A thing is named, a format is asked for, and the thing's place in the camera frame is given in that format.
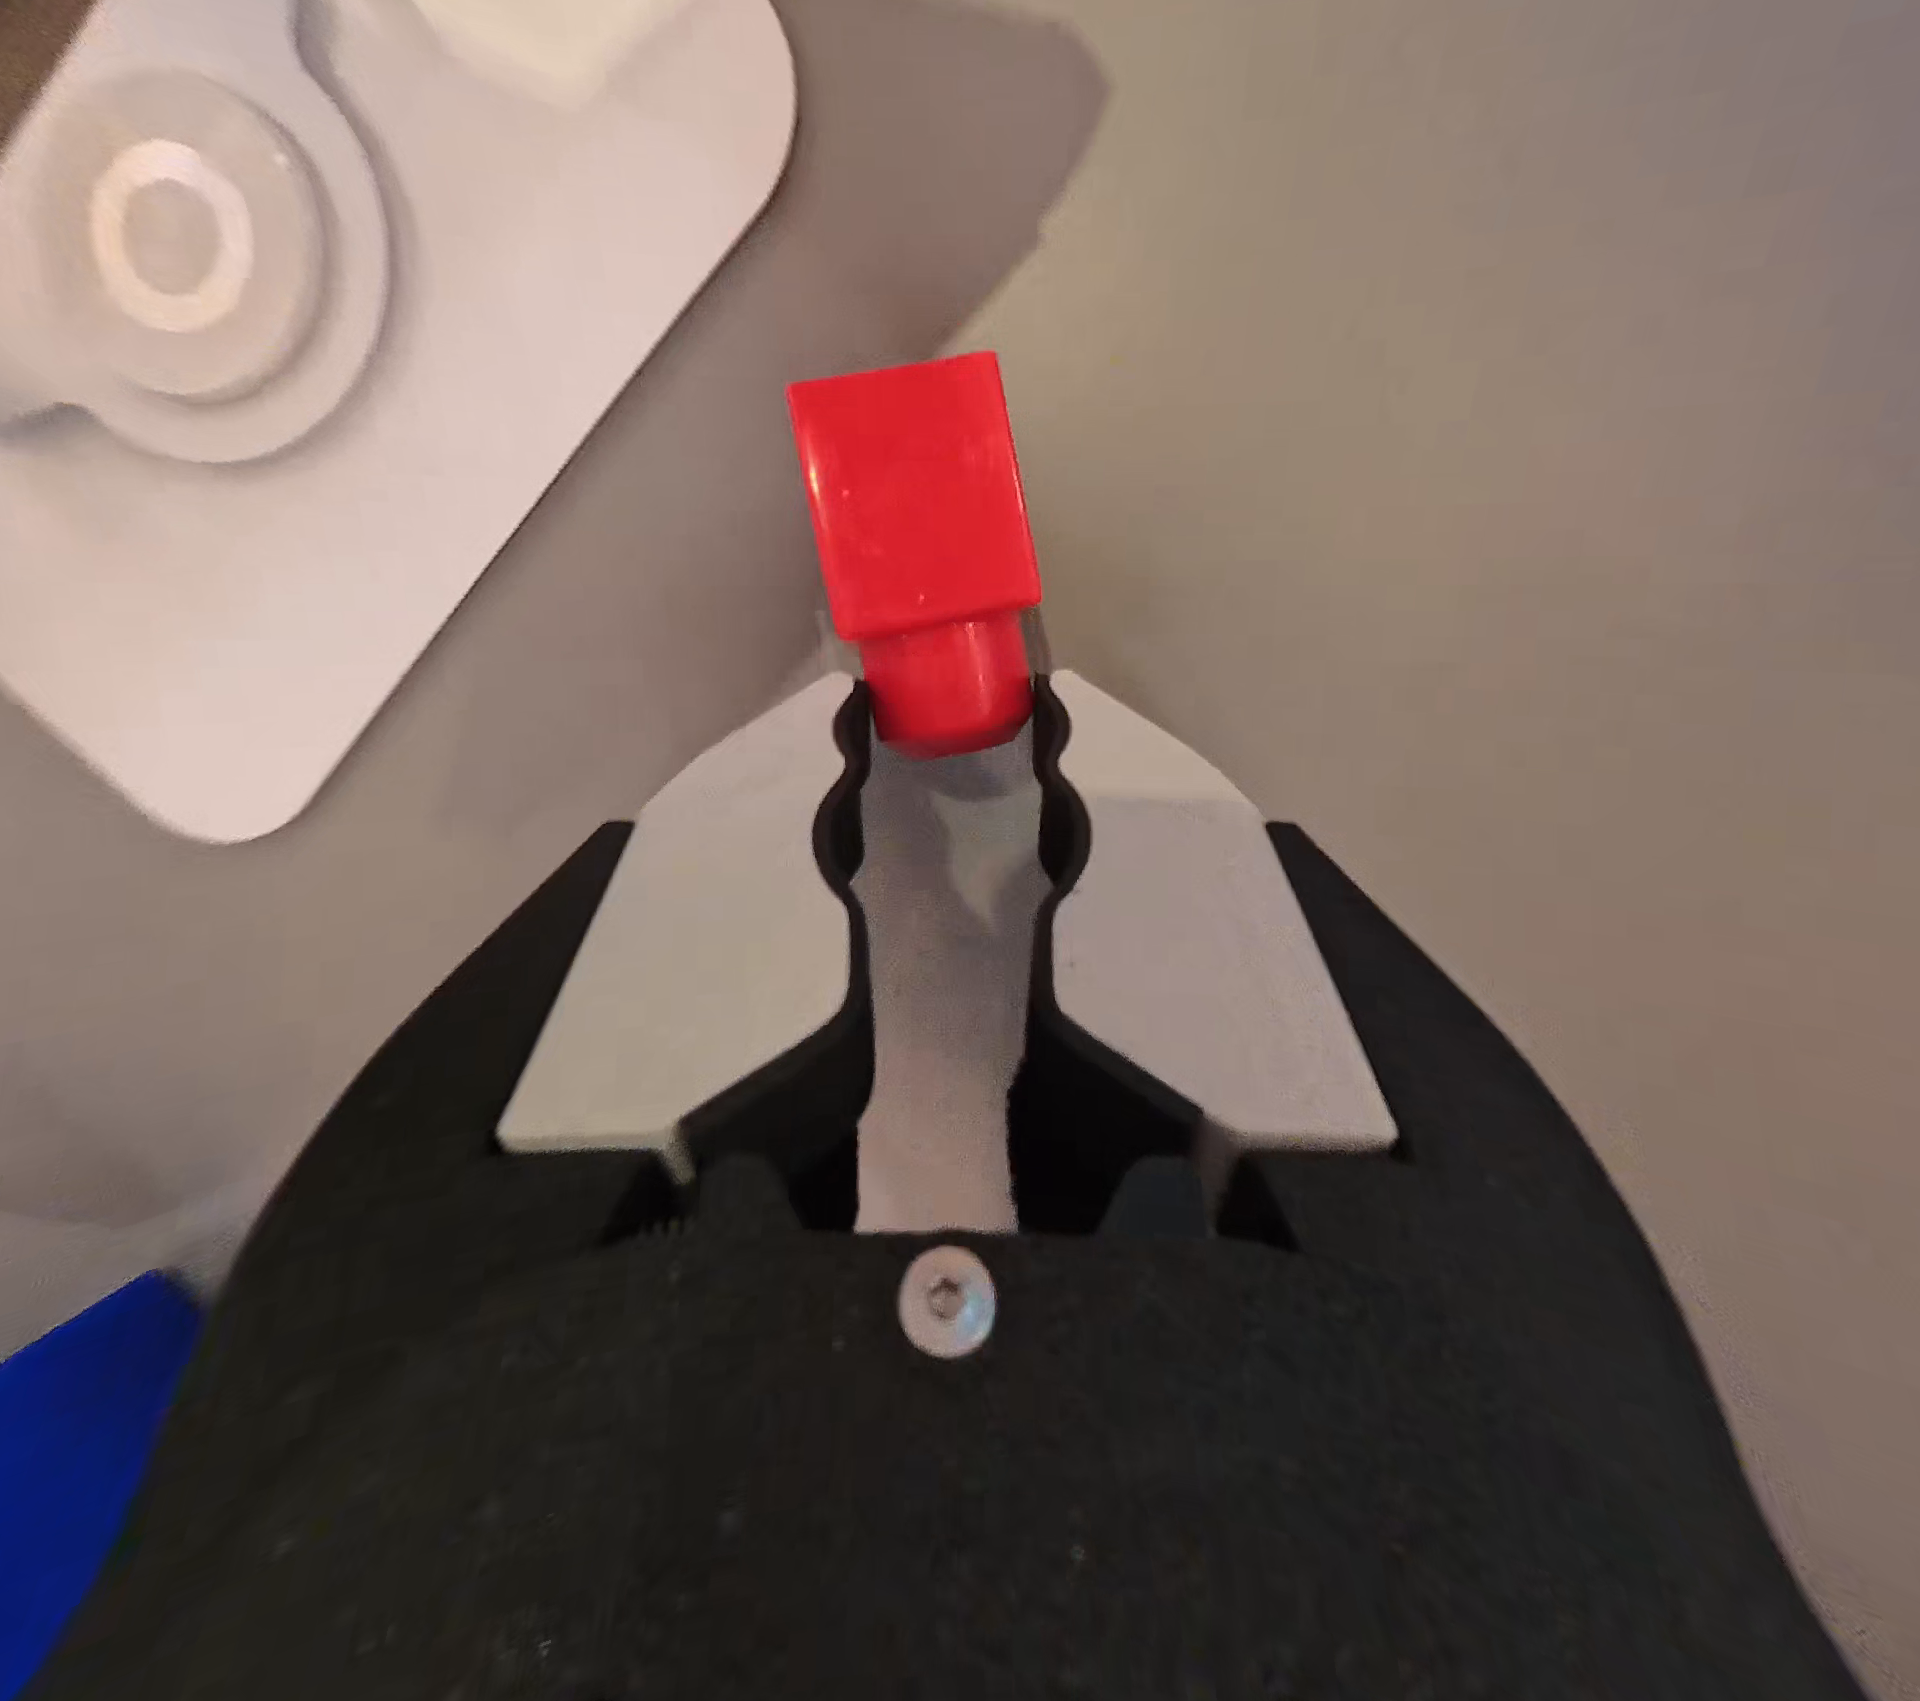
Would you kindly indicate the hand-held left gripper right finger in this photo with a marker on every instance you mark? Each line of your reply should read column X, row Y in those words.
column 1201, row 982

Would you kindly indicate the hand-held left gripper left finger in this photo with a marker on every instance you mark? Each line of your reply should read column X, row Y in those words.
column 705, row 982

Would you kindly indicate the red one-stud block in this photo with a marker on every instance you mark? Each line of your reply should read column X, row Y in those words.
column 915, row 501

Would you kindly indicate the blue plastic bin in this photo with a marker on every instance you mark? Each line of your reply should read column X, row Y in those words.
column 74, row 1431

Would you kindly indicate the grey desk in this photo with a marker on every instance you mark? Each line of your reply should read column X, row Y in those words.
column 1424, row 382

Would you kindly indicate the white tilting stand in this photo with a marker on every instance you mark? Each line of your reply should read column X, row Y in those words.
column 525, row 156

